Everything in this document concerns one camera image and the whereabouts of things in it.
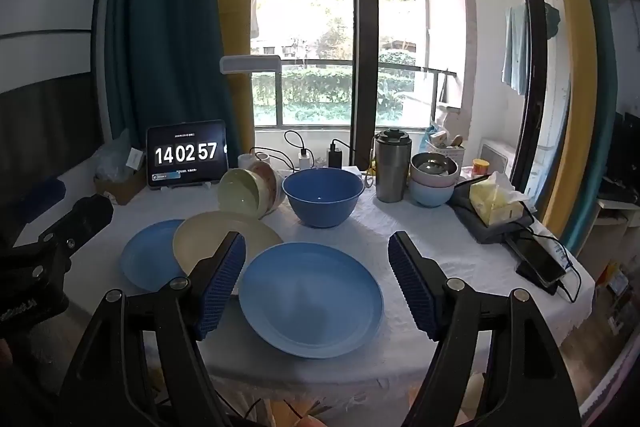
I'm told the tablet showing clock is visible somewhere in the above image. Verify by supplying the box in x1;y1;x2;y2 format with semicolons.
145;119;229;190

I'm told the large light blue plate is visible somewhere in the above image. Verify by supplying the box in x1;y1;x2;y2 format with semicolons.
239;243;384;360

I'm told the cardboard box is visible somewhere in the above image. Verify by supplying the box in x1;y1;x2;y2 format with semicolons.
93;166;146;206

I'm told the beige plate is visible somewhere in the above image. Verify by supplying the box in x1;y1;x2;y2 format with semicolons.
172;211;283;274

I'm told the stainless steel tumbler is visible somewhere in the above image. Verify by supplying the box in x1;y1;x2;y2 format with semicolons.
374;128;412;202

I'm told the pale green bowl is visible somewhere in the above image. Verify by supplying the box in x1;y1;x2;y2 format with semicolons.
217;168;268;219

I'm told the teal curtain left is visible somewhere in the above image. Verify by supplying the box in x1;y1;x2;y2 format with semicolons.
104;0;241;157

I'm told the yellow tin can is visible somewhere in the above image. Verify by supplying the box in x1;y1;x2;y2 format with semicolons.
472;158;490;178

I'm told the light blue bowl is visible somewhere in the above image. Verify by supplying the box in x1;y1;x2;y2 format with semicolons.
408;180;454;208

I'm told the black charger cable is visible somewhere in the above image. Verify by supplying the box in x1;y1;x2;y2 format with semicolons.
328;136;362;158

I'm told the yellow tissue pack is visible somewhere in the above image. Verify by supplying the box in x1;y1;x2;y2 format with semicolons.
469;171;527;227

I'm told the pink strawberry bowl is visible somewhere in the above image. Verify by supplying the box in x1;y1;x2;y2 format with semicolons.
250;160;285;215

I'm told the small blue plate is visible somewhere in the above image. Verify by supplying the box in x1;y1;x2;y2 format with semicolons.
119;219;184;291

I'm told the white textured tablecloth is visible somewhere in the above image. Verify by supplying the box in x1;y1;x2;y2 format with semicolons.
14;163;598;413

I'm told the hanging light blue towel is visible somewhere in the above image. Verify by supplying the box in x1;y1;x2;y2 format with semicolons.
502;4;529;96

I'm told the white charger plug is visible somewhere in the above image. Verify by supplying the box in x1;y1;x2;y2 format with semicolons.
298;147;312;170

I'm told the black phone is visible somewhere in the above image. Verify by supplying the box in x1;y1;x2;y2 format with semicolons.
503;231;566;296

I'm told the yellow curtain left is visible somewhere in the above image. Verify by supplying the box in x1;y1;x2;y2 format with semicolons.
214;0;260;153

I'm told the black charger block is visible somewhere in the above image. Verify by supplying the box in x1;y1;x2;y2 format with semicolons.
326;142;343;169

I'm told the white storage basket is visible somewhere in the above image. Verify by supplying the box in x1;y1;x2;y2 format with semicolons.
439;145;465;168

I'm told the small white box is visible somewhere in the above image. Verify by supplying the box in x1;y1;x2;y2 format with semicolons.
126;147;144;171

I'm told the dark blue bowl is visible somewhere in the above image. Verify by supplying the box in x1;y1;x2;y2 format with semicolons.
282;168;364;229

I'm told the white desk lamp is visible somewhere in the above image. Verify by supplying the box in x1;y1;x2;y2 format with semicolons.
219;54;283;170

